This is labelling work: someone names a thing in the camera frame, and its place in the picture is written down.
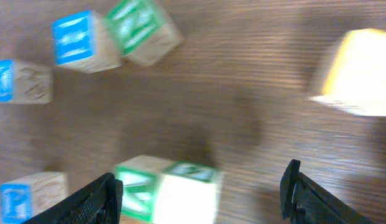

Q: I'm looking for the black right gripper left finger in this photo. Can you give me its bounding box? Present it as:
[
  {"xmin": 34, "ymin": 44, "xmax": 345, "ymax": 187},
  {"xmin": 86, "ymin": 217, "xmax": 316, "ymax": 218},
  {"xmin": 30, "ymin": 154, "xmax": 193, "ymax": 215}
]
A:
[{"xmin": 23, "ymin": 172, "xmax": 123, "ymax": 224}]

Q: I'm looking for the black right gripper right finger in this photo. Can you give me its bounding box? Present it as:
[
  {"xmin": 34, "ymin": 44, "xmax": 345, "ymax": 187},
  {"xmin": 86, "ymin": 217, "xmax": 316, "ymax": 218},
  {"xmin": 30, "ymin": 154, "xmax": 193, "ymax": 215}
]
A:
[{"xmin": 280, "ymin": 159, "xmax": 374, "ymax": 224}]

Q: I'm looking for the green V wooden block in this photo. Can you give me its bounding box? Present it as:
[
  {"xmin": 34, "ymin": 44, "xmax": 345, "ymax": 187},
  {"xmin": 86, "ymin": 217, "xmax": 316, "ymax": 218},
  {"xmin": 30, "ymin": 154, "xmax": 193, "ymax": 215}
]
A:
[{"xmin": 114, "ymin": 155, "xmax": 224, "ymax": 224}]

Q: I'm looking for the blue P wooden block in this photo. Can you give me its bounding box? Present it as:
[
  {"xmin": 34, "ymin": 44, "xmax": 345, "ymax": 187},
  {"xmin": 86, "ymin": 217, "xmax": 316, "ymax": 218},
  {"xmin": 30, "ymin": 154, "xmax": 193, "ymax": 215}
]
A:
[{"xmin": 0, "ymin": 171, "xmax": 68, "ymax": 223}]

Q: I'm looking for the yellow top block far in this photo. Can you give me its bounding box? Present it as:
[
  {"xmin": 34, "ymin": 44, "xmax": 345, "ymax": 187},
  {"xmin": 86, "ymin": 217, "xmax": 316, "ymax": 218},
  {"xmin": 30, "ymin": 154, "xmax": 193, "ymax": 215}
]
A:
[{"xmin": 307, "ymin": 29, "xmax": 386, "ymax": 117}]

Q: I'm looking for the blue X wooden block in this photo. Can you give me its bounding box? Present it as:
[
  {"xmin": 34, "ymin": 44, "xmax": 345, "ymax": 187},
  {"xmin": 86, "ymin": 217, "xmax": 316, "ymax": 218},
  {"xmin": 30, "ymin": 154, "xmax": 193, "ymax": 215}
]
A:
[{"xmin": 0, "ymin": 59, "xmax": 53, "ymax": 104}]

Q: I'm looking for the blue H wooden block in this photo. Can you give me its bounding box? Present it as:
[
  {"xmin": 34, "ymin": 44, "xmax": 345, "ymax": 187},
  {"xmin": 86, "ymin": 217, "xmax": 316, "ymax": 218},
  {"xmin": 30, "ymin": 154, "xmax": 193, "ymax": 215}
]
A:
[{"xmin": 52, "ymin": 10, "xmax": 122, "ymax": 73}]

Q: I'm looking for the green N wooden block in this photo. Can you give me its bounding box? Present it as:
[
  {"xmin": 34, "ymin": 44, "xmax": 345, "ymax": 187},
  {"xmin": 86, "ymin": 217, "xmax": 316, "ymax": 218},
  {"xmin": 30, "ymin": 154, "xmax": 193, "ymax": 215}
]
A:
[{"xmin": 106, "ymin": 0, "xmax": 183, "ymax": 67}]

